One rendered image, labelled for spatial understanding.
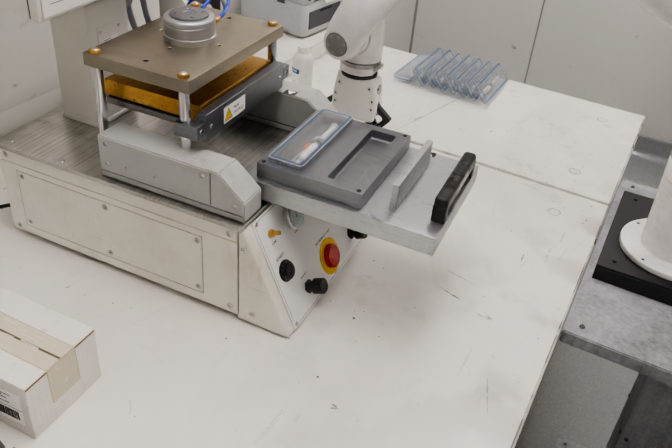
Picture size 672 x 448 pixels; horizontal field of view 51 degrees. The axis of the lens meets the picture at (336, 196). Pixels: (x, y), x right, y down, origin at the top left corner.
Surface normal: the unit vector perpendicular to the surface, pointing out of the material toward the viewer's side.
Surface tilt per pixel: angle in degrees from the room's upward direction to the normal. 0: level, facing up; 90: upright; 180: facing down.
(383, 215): 0
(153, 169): 90
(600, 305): 0
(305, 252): 65
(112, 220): 90
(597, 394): 0
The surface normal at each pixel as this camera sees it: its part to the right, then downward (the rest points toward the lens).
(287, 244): 0.85, -0.09
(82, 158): 0.07, -0.84
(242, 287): -0.42, 0.47
